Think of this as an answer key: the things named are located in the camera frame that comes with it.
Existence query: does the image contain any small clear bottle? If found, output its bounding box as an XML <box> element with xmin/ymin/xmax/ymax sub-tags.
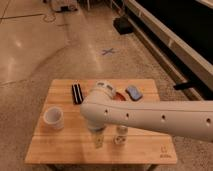
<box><xmin>114</xmin><ymin>125</ymin><xmax>128</xmax><ymax>145</ymax></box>

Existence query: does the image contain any black box on floor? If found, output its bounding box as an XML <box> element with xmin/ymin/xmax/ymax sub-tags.
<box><xmin>113</xmin><ymin>17</ymin><xmax>133</xmax><ymax>35</ymax></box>

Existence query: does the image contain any white machine on floor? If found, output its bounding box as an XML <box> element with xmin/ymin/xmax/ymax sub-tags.
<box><xmin>51</xmin><ymin>0</ymin><xmax>77</xmax><ymax>12</ymax></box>

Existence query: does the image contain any blue sponge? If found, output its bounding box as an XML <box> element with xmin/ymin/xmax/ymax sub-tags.
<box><xmin>125</xmin><ymin>85</ymin><xmax>143</xmax><ymax>101</ymax></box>

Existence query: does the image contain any wooden table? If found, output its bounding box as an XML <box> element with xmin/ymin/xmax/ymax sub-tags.
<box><xmin>25</xmin><ymin>79</ymin><xmax>177</xmax><ymax>166</ymax></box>

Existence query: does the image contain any white cup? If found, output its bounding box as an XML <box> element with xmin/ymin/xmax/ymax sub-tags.
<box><xmin>43</xmin><ymin>106</ymin><xmax>64</xmax><ymax>130</ymax></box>

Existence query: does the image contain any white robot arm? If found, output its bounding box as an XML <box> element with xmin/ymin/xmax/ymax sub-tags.
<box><xmin>80</xmin><ymin>81</ymin><xmax>213</xmax><ymax>143</ymax></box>

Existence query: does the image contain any black rectangular remote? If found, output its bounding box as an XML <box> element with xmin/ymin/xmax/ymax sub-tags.
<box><xmin>72</xmin><ymin>84</ymin><xmax>84</xmax><ymax>104</ymax></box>

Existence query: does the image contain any orange plate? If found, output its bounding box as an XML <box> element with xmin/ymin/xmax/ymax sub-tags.
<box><xmin>114</xmin><ymin>92</ymin><xmax>126</xmax><ymax>101</ymax></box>

